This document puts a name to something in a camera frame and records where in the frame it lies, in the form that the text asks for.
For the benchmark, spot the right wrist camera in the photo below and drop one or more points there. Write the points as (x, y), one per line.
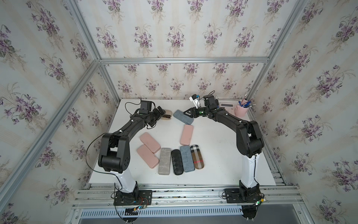
(195, 99)

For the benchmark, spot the grey teal-lined glasses case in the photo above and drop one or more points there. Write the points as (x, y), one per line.
(178, 114)

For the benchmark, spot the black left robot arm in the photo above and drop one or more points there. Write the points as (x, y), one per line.
(114, 156)

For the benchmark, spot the pink pen cup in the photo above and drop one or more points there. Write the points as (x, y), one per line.
(240, 111)

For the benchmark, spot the beige case black glasses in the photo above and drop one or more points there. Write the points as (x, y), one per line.
(177, 162)

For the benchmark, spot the plaid case purple glasses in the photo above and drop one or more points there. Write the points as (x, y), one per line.
(197, 157)

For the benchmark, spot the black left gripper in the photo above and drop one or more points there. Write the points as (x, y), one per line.
(157, 115)

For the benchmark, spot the pink calculator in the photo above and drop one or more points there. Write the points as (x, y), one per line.
(229, 107)

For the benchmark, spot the brown tortoise glasses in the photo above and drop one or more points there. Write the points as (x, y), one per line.
(167, 116)

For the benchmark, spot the beige case brown glasses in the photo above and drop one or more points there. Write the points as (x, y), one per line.
(167, 112)

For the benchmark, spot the teal case black glasses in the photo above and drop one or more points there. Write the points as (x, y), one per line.
(187, 159)

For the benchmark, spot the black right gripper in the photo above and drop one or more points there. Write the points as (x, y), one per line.
(193, 111)

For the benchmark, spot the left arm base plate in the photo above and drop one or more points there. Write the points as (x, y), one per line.
(136, 198)

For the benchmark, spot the grey case red sunglasses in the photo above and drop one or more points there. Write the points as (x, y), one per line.
(164, 161)

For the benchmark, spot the pink case white sunglasses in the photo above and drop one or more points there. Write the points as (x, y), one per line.
(186, 135)

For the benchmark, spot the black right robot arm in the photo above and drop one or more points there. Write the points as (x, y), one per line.
(249, 138)

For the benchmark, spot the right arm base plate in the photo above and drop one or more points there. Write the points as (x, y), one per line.
(242, 195)

